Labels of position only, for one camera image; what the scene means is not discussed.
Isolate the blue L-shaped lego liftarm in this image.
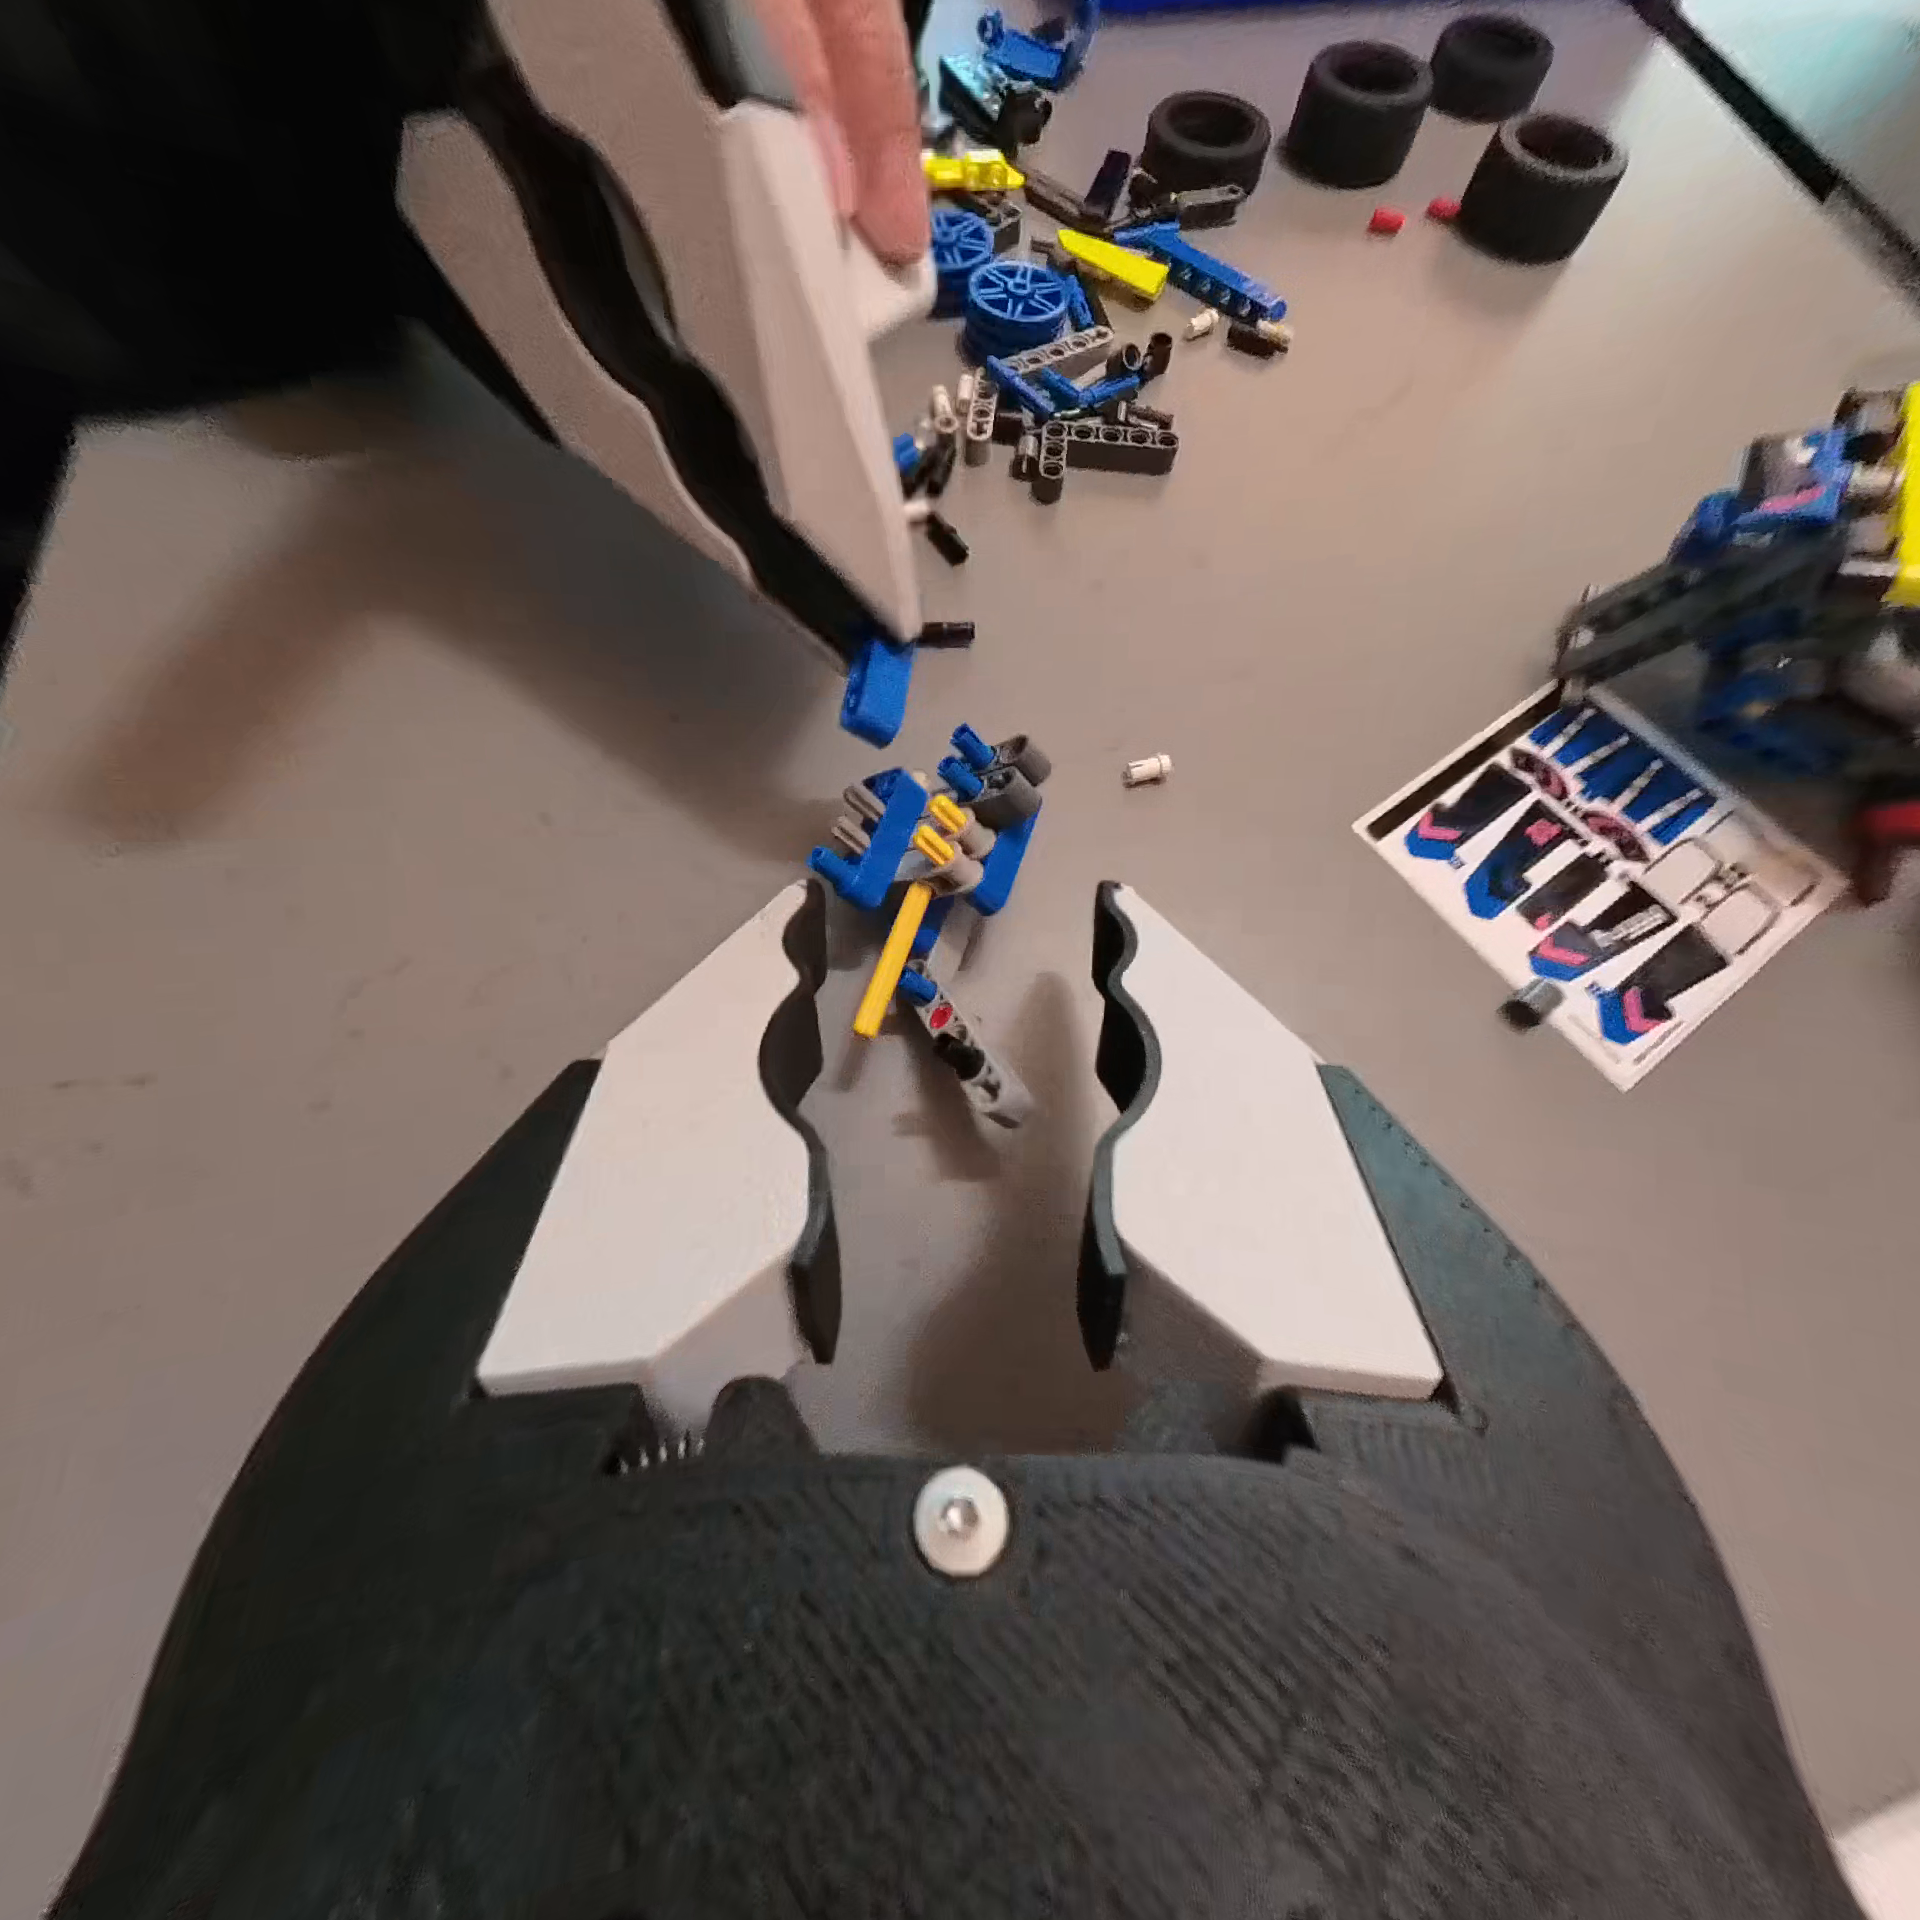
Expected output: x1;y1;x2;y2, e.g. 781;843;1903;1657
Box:
839;638;921;750

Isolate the blue grey lego sub-assembly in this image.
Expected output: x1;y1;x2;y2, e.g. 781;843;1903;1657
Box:
809;723;1051;1129

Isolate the person's left hand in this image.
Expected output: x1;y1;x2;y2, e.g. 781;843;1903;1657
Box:
750;0;934;274

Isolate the black lego tyre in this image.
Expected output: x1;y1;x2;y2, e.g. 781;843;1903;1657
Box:
1457;112;1631;269
1288;39;1432;190
1141;90;1273;197
1427;17;1557;127

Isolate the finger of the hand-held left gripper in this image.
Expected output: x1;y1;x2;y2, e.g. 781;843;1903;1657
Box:
495;0;934;642
397;90;859;665

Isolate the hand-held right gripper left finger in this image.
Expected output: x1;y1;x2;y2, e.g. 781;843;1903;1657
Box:
477;883;840;1397

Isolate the pile of loose lego pieces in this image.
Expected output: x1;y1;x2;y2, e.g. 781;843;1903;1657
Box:
891;0;1298;566

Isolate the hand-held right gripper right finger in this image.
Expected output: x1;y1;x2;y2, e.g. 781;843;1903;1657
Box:
1077;883;1443;1405

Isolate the partly built lego car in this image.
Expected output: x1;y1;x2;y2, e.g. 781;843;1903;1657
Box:
1551;382;1920;905

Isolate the lego sticker sheet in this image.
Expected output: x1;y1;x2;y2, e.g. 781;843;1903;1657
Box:
1351;682;1849;1093

